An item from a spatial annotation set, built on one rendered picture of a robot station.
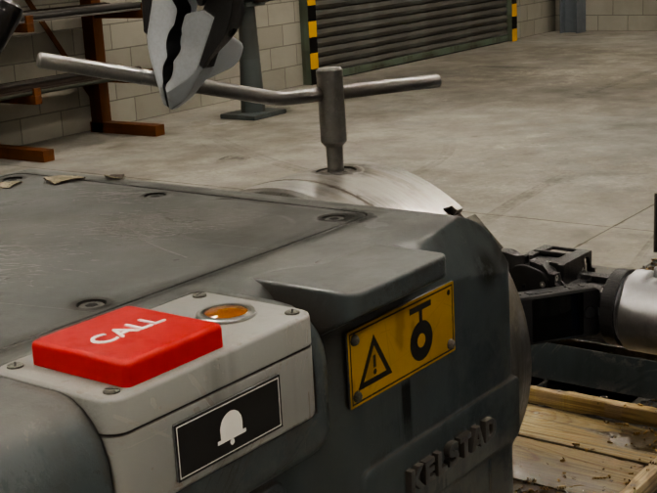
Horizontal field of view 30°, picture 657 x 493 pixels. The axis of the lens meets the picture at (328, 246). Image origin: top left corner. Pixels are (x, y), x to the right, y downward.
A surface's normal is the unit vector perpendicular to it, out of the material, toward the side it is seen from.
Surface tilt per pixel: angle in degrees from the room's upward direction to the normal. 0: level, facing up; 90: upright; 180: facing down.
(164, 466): 90
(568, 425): 0
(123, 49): 90
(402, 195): 26
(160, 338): 0
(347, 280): 0
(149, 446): 90
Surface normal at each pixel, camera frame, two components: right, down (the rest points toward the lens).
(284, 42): 0.81, 0.11
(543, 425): -0.05, -0.97
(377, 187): 0.21, -0.88
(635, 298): -0.55, -0.32
